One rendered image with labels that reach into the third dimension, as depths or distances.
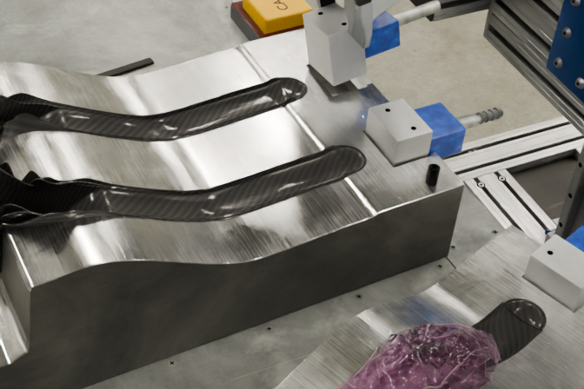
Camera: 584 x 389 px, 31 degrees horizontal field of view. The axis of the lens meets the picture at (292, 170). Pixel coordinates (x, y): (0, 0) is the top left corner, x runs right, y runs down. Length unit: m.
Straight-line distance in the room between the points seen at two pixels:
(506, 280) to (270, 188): 0.21
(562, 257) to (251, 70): 0.34
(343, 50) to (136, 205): 0.25
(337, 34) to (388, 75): 1.58
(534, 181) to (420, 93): 0.58
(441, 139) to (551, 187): 1.06
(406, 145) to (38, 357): 0.35
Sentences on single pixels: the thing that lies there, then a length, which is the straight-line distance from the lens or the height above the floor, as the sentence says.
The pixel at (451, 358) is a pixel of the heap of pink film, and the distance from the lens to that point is 0.75.
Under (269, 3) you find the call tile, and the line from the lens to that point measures 1.20.
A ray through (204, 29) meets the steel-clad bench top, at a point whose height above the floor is 0.80.
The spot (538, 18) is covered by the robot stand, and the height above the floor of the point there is 0.77.
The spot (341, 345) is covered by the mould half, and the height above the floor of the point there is 0.90.
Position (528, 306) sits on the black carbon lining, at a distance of 0.87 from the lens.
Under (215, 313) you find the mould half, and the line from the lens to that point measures 0.85.
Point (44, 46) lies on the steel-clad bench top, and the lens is 1.20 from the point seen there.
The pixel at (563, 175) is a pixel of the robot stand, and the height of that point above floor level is 0.21.
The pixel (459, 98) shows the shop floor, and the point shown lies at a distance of 2.49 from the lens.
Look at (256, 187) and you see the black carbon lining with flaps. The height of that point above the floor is 0.88.
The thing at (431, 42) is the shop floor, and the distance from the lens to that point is 2.65.
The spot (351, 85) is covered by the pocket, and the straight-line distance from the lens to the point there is 1.03.
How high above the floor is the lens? 1.49
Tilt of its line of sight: 42 degrees down
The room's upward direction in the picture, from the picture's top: 5 degrees clockwise
